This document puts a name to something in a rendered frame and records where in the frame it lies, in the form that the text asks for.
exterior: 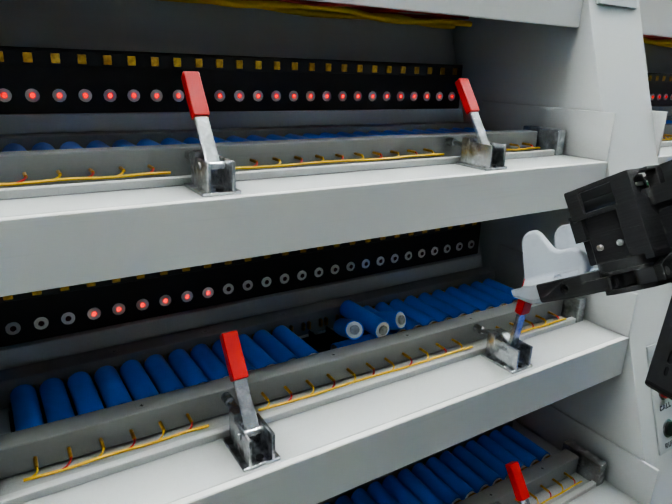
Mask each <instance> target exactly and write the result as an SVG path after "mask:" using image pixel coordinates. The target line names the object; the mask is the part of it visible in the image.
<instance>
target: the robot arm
mask: <svg viewBox="0 0 672 504"><path fill-rule="evenodd" d="M638 173H641V174H638ZM642 173H645V174H646V176H644V177H643V174H642ZM647 181H648V182H647ZM564 197H565V200H566V203H567V207H568V210H569V213H570V217H571V218H569V219H568V220H569V223H570V225H569V224H567V225H563V226H561V227H559V228H558V229H557V231H556V233H555V247H553V245H552V244H551V243H550V242H549V241H548V240H547V238H546V237H545V236H544V235H543V234H542V233H541V232H540V231H537V230H534V231H530V232H528V233H527V234H526V235H525V236H524V238H523V241H522V249H523V262H524V275H525V281H524V285H523V286H522V287H521V288H517V289H513V290H511V291H512V295H513V297H515V298H518V299H520V300H523V301H525V302H528V303H530V304H532V303H545V302H551V301H558V300H564V299H570V298H575V297H580V296H585V295H590V294H595V293H600V292H606V296H610V295H617V294H622V293H627V292H632V291H637V290H642V289H647V288H652V287H656V286H660V285H664V284H668V283H672V160H670V161H667V162H665V163H662V164H659V165H650V166H645V167H642V168H637V169H628V170H624V171H622V172H619V173H616V174H614V175H611V176H609V177H606V178H604V179H601V180H598V181H596V182H593V183H591V184H588V185H585V186H583V187H580V188H578V189H575V190H572V191H570V192H567V193H565V194H564ZM595 265H597V266H598V268H594V266H595ZM645 384H646V385H647V386H648V387H649V388H651V389H653V390H655V391H657V392H658V393H660V394H662V395H664V396H665V397H667V398H669V399H671V400H672V296H671V299H670V303H669V306H668V309H667V312H666V316H665V319H664V322H663V325H662V328H661V332H660V335H659V338H658V341H657V345H656V348H655V351H654V354H653V357H652V361H651V364H650V367H649V370H648V374H647V377H646V380H645Z"/></svg>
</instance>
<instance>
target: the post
mask: <svg viewBox="0 0 672 504"><path fill-rule="evenodd" d="M636 1H637V9H635V10H633V9H626V8H619V7H612V6H604V5H597V4H596V0H583V4H582V11H581V17H580V23H579V27H578V28H571V27H561V26H551V25H542V24H532V23H522V22H512V21H503V20H493V19H483V18H473V17H469V19H462V18H453V17H451V18H450V19H454V20H465V21H471V22H472V26H471V27H464V26H456V27H455V29H452V34H453V42H454V50H455V57H456V65H463V68H462V78H468V79H469V82H470V85H471V87H472V90H473V93H474V96H475V98H476V101H477V104H478V106H479V105H480V101H489V102H500V103H511V104H522V105H533V106H545V107H556V108H567V109H578V110H589V111H600V112H611V113H617V115H616V120H615V126H614V131H613V137H612V142H611V148H610V153H609V158H608V161H607V162H608V164H607V169H606V174H605V178H606V177H609V176H611V175H614V174H616V173H619V172H622V171H624V170H628V169H637V168H642V167H645V166H650V165H658V160H657V151H656V143H655V134H654V126H653V117H652V109H651V100H650V92H649V83H648V75H647V66H646V58H645V49H644V41H643V32H642V23H641V15H640V6H639V0H636ZM569 218H571V217H570V213H569V210H568V208H564V209H558V210H552V211H545V212H539V213H532V214H526V215H520V216H513V217H507V218H501V219H494V220H488V221H481V229H480V237H479V241H480V248H481V256H482V264H483V267H486V268H488V269H491V270H493V271H495V269H496V261H497V254H498V246H499V245H502V246H505V247H508V248H511V249H513V250H516V251H519V252H522V253H523V249H522V241H523V238H524V236H525V235H526V234H527V233H528V232H530V231H534V230H537V231H540V232H541V233H542V234H543V235H544V236H545V237H546V238H547V240H548V241H549V242H550V243H551V244H552V245H553V247H555V233H556V231H557V229H558V228H559V227H561V226H563V225H567V224H569V225H570V223H569V220H568V219H569ZM632 292H634V293H637V294H638V299H637V304H636V308H635V313H634V317H633V322H632V327H631V331H630V336H629V340H628V345H627V349H626V354H625V359H624V363H623V368H622V373H621V374H619V375H617V376H615V377H612V378H610V379H608V380H605V381H603V382H601V383H598V384H596V385H594V386H591V387H589V388H587V389H584V390H582V391H580V392H577V393H575V394H573V395H570V396H568V397H566V398H563V399H561V400H559V401H556V402H554V403H552V404H550V405H551V406H553V407H555V408H556V409H558V410H560V411H561V412H563V413H565V414H566V415H568V416H570V417H571V418H573V419H575V420H576V421H578V422H580V423H581V424H583V425H585V426H586V427H588V428H590V429H591V430H593V431H595V432H596V433H598V434H600V435H601V436H603V437H605V438H606V439H608V440H610V441H611V442H613V443H615V444H616V445H618V446H620V447H621V448H623V449H625V450H626V451H628V452H630V453H631V454H633V455H635V456H636V457H638V458H640V459H641V460H643V461H645V462H646V463H648V464H650V465H651V466H653V467H655V468H657V469H658V470H659V471H660V472H659V475H658V479H657V483H656V487H655V491H654V495H653V499H652V503H651V504H672V449H671V450H669V451H667V452H666V453H664V454H662V455H661V456H660V455H659V452H658V444H657V436H656V427H655V419H654V411H653V402H652V394H651V388H649V387H648V386H647V385H646V384H645V380H646V377H647V374H648V370H649V369H648V361H647V352H646V347H647V346H650V345H652V344H655V343H657V341H658V338H659V335H660V332H661V328H662V325H663V322H664V319H665V316H666V312H667V309H668V306H669V303H670V299H671V296H672V283H668V284H664V285H660V286H656V287H652V288H647V289H642V290H637V291H632Z"/></svg>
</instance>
